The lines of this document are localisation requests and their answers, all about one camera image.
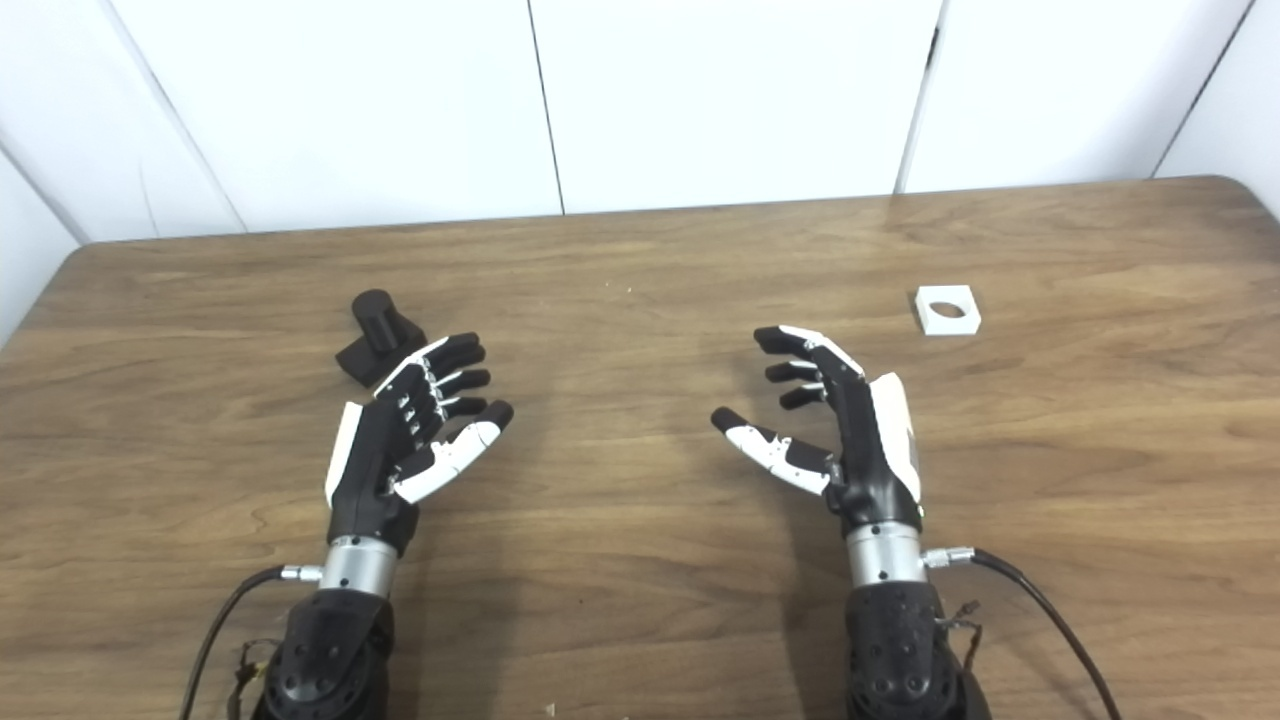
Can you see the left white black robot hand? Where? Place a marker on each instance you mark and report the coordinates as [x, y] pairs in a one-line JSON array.
[[365, 470]]

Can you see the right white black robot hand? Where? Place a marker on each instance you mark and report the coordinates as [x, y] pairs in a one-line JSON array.
[[865, 470]]

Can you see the black peg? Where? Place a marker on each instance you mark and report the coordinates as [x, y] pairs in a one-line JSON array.
[[375, 320]]

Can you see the white square piece with hole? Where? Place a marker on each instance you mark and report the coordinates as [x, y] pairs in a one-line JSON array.
[[930, 322]]

